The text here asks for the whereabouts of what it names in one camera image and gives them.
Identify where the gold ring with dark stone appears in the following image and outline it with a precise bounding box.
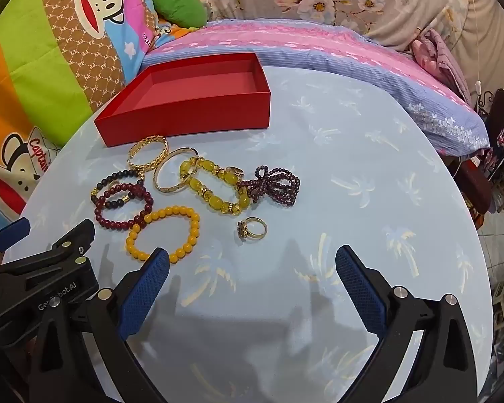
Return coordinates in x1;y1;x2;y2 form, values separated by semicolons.
236;217;268;244

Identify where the white cord with switch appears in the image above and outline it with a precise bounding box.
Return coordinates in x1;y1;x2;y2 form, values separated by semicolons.
468;0;485;112

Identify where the dark wooden furniture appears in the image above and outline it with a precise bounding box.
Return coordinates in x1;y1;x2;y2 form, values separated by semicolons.
458;88;504;216

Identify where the yellow round bead bracelet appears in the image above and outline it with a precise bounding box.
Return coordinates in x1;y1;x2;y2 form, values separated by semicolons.
125;205;201;265

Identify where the green plush toy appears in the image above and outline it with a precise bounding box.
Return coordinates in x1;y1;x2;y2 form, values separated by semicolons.
152;0;209;29

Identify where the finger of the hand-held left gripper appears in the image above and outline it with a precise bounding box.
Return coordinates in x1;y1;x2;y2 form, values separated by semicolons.
0;217;31;258
0;220;96;278

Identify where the large yellow amber bead bracelet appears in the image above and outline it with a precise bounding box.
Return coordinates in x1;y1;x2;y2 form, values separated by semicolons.
179;156;252;216

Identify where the black bead bracelet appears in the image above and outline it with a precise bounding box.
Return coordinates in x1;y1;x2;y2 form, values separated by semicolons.
89;169;145;211

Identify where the folded pink cloth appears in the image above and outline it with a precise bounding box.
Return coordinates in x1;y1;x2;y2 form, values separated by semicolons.
412;29;473;102

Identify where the cartoon monkey print blanket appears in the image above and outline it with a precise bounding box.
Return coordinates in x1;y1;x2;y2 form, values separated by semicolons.
0;0;171;236

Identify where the red cardboard box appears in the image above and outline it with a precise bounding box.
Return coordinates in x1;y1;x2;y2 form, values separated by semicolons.
93;52;272;148

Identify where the dark purple garnet bead bracelet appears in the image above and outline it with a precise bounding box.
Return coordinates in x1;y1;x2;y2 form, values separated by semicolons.
236;166;301;208

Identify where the gold chain bracelet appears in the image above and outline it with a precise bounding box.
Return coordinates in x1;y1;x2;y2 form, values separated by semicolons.
127;135;169;174

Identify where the pink and blue striped pillow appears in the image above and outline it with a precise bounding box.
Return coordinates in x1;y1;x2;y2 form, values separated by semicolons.
140;19;491;161

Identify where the dark red bead bracelet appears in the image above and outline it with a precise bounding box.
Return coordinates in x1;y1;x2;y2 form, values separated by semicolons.
93;182;153;231

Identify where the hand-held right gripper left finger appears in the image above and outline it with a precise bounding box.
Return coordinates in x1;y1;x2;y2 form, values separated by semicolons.
29;248;171;403

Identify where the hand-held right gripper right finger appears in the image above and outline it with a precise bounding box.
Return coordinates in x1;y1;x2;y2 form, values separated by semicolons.
335;244;494;403

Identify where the plain gold bangle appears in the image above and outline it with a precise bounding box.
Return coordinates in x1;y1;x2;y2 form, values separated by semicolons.
152;147;199;195

